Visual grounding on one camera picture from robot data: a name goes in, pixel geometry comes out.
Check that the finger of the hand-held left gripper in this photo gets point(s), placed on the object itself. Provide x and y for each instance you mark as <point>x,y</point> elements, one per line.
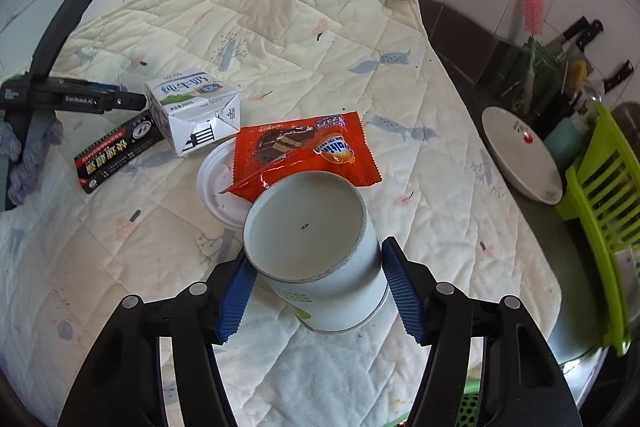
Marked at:
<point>127,101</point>
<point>60,32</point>

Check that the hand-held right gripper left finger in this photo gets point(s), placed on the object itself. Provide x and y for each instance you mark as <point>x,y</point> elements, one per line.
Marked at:
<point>237,302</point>

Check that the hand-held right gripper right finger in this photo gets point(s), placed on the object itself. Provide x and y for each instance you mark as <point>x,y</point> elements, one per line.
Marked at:
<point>405,292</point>

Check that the white milk carton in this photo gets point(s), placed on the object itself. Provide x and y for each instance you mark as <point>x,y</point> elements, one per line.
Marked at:
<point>195,112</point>

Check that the white paper cup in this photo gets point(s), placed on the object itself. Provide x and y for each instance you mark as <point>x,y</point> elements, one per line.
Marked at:
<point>310,232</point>

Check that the green plastic basket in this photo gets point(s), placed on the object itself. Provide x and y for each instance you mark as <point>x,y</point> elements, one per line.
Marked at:
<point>469,409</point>

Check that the person's left hand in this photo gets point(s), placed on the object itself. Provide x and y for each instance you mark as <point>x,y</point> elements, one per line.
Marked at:
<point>35,147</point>

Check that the black long box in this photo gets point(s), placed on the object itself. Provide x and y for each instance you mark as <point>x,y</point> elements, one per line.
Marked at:
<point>115,152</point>

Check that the white plastic lid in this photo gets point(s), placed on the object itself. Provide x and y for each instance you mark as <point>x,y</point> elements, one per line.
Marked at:
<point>220,187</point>

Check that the orange snack wrapper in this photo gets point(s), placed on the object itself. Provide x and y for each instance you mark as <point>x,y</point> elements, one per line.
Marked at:
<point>300,147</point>

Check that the white shallow plate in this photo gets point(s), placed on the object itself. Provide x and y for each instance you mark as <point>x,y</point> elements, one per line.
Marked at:
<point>520,157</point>

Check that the green dish rack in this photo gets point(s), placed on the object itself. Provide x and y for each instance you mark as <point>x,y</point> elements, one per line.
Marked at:
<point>600,187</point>

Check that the teal bottle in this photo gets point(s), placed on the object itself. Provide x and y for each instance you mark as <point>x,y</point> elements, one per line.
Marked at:
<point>562,132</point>

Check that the white quilted mat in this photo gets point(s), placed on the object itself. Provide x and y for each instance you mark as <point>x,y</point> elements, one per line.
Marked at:
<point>350,57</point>

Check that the yellow sponge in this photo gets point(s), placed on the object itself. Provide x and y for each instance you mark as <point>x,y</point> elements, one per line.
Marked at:
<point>577,72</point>

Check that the pink bottle brush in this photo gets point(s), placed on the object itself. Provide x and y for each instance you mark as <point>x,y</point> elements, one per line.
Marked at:
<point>532,9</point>

